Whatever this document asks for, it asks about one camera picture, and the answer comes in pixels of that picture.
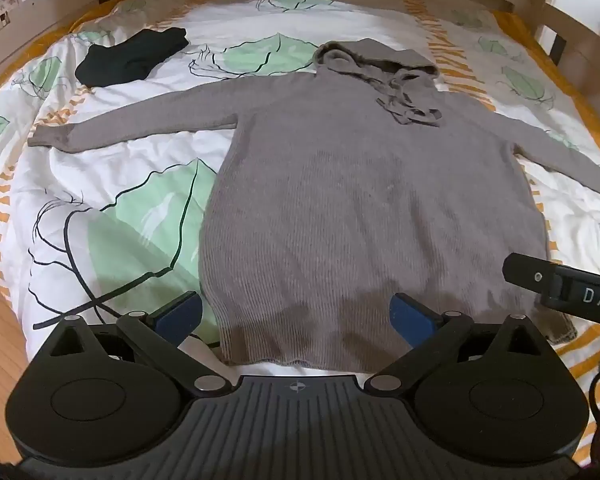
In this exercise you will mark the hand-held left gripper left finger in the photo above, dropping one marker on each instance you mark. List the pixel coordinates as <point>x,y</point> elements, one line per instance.
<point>180,313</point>

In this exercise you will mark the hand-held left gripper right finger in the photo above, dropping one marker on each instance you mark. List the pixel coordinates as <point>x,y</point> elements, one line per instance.
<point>405,315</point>

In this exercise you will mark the leaf print bed cover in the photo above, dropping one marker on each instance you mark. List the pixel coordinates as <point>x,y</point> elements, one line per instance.
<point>130,170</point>

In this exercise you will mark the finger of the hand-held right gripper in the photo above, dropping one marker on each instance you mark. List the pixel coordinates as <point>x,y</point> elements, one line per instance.
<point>527,272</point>

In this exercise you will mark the black folded garment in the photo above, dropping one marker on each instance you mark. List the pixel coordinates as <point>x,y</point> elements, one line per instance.
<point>125,57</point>

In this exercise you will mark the grey knit hooded sweater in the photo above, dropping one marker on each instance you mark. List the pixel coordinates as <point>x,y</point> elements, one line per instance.
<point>355,210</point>

